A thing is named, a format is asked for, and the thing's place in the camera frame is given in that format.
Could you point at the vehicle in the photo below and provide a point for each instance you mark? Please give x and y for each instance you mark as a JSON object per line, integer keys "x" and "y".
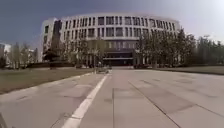
{"x": 102, "y": 70}

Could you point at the large curved white building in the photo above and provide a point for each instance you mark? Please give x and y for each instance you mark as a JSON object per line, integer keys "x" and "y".
{"x": 113, "y": 33}

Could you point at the white painted line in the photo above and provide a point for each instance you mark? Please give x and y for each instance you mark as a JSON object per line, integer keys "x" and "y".
{"x": 87, "y": 102}

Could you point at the grey concrete slab pavement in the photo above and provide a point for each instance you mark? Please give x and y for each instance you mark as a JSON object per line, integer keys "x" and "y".
{"x": 150, "y": 100}

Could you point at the row of trees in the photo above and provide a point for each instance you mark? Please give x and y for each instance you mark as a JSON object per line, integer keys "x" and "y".
{"x": 173, "y": 51}

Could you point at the grey stone kerb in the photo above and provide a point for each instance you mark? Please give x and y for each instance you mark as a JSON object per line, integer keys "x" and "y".
{"x": 43, "y": 86}

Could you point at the dry grass field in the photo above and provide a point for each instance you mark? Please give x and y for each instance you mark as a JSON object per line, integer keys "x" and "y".
{"x": 33, "y": 78}

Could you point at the grass strip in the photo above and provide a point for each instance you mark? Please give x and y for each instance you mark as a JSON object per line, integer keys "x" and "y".
{"x": 203, "y": 70}

